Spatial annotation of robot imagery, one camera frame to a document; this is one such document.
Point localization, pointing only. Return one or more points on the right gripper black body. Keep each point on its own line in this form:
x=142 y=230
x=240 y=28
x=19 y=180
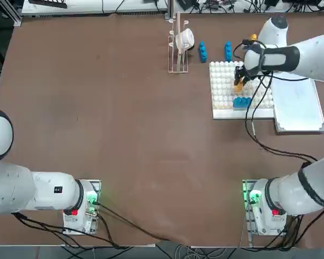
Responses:
x=241 y=68

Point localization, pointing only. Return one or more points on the yellow two-stud block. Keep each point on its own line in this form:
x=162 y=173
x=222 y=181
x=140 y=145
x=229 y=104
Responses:
x=253 y=37
x=238 y=87

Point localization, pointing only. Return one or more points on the blue three-stud block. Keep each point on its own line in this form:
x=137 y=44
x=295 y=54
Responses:
x=228 y=52
x=242 y=103
x=203 y=52

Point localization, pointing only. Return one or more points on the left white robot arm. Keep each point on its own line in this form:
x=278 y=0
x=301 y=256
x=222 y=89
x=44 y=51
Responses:
x=10 y=189

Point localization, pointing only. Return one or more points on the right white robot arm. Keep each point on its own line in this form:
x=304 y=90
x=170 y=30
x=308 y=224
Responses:
x=313 y=59

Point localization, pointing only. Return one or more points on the white studded baseplate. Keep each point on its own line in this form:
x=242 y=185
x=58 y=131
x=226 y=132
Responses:
x=224 y=81

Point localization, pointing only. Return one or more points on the white cup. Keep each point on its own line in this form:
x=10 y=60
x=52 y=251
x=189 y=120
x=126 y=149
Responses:
x=186 y=39

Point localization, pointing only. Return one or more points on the black power strip red switches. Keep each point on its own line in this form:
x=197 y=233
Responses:
x=214 y=4

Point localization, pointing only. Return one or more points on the white side bench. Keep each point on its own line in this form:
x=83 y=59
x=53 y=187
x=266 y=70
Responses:
x=97 y=7

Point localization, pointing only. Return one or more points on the long black power strip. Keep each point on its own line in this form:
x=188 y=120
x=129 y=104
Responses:
x=51 y=3

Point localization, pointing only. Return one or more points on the whiteboard with silver frame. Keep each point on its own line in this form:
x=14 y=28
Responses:
x=297 y=108

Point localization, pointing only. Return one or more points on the upright aluminium post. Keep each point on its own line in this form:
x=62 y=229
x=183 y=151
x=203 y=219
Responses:
x=170 y=6

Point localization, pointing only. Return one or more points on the aluminium frame profile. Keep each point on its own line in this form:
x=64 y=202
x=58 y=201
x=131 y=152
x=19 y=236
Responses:
x=12 y=13

